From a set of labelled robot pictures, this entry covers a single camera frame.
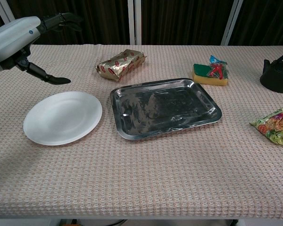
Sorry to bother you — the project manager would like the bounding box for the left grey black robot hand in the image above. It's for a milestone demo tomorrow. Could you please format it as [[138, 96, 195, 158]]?
[[0, 12, 83, 85]]

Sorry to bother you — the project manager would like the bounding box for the white round plate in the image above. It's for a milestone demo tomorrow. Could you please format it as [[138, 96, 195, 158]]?
[[23, 91, 103, 146]]

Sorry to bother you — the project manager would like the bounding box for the rectangular stainless steel tray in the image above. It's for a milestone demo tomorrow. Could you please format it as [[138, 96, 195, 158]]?
[[109, 77, 223, 141]]

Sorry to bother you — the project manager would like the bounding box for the gold foil snack package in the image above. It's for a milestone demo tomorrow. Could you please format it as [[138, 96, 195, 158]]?
[[95, 48, 148, 82]]

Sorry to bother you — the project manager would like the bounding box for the dark curtain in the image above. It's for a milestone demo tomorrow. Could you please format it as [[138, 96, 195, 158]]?
[[0, 0, 283, 47]]

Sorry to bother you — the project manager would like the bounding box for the beige waffle tablecloth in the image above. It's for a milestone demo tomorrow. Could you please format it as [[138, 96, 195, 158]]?
[[0, 43, 283, 221]]

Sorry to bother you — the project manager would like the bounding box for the yellow green sponge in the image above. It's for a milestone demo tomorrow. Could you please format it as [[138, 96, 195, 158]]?
[[192, 63, 229, 87]]

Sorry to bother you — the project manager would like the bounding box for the red clip in plastic wrapper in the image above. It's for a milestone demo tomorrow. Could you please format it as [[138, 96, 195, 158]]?
[[208, 55, 228, 80]]

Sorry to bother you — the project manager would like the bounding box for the black kettle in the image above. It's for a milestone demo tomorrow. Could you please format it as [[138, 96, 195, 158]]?
[[259, 48, 283, 94]]

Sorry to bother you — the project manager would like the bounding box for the green snack bag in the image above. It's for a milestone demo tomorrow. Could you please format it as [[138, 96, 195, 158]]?
[[249, 107, 283, 146]]

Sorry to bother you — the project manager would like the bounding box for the white frame post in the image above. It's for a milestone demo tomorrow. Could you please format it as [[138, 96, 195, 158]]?
[[128, 0, 135, 45], [134, 0, 142, 45], [220, 0, 243, 46], [0, 0, 15, 24]]

